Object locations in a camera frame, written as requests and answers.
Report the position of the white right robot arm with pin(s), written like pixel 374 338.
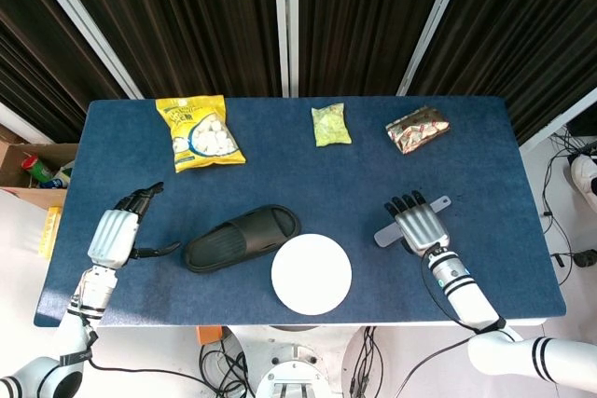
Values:
pixel 471 300

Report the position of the blue table mat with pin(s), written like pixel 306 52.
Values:
pixel 303 174

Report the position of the green snack bag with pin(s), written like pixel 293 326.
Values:
pixel 331 125

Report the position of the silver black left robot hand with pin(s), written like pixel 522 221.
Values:
pixel 114 235

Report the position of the green can red lid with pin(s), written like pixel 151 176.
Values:
pixel 37 167

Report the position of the yellow packet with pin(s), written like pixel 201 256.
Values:
pixel 50 230

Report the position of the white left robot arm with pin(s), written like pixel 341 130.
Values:
pixel 77 328

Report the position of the white sneaker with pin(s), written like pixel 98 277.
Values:
pixel 585 179

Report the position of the white slanted frame post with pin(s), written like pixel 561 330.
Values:
pixel 79 16
pixel 434 20

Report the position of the black slipper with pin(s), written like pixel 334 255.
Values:
pixel 242 239

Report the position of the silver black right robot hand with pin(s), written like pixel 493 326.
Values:
pixel 422 228

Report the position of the orange box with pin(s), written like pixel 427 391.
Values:
pixel 210 335

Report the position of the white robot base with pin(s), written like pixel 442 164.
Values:
pixel 294 365

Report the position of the white upright frame post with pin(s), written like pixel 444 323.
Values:
pixel 285 20

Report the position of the gold red snack bag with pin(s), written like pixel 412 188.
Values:
pixel 415 130

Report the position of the blue white bottle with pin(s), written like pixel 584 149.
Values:
pixel 60 176

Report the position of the dark brown curtain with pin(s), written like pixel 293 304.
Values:
pixel 364 16
pixel 522 25
pixel 186 20
pixel 28 44

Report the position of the black power adapter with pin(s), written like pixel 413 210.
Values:
pixel 585 259

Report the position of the brown cardboard box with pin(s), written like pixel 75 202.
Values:
pixel 14 160

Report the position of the white round plate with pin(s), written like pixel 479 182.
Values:
pixel 311 273

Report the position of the yellow snack bag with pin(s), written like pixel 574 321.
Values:
pixel 203 137

